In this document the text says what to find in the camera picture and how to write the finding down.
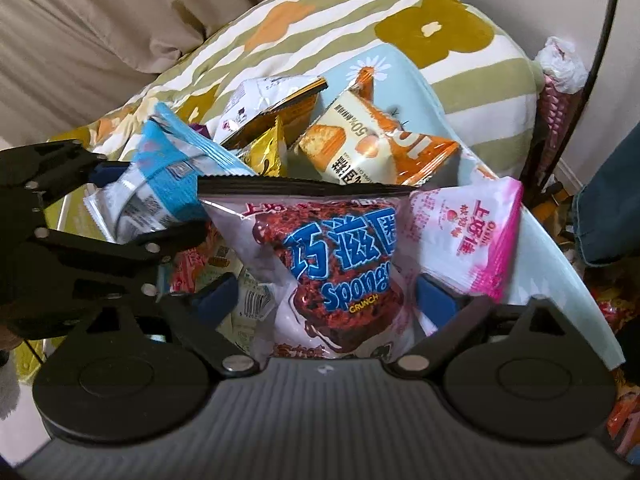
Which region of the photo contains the black curved metal pole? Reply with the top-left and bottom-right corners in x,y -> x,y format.
542,0 -> 626,196

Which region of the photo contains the yellow snack packet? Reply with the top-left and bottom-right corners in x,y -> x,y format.
235,115 -> 291,178

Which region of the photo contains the blue and white snack packet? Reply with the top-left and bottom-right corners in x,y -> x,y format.
82,102 -> 261,243

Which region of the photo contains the pink patterned cloth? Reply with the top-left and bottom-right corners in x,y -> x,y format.
520,72 -> 586,206

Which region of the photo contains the pink and white snack packet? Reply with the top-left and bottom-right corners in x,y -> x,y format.
407,177 -> 525,336

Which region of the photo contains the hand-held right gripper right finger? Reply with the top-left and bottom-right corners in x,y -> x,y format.
385,272 -> 566,376

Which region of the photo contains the beige curtain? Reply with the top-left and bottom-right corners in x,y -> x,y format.
0,0 -> 361,148

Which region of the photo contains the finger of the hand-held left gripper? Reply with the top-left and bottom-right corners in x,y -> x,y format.
30,219 -> 210,311
0,139 -> 133,211

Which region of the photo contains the pile of snack packets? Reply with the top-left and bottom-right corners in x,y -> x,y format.
160,225 -> 281,356

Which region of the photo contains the white plastic bag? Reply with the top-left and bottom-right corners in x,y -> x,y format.
535,35 -> 588,93

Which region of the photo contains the white gold snack packet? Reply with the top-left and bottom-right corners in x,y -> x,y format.
212,75 -> 328,148

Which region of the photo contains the floral striped blanket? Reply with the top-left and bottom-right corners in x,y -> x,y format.
47,0 -> 546,181

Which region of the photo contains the blue denim garment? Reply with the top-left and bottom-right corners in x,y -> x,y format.
572,120 -> 640,268

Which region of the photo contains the brown chocolate snack packet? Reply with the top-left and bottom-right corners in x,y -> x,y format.
197,175 -> 426,361

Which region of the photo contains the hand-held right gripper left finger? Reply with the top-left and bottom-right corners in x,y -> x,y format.
82,272 -> 261,376

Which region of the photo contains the heap of colourful packets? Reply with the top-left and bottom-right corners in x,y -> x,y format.
582,265 -> 640,456

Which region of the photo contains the light blue daisy-print bag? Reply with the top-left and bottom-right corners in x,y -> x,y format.
280,42 -> 628,371

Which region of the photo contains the orange and white snack packet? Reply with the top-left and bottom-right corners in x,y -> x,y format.
295,67 -> 461,186

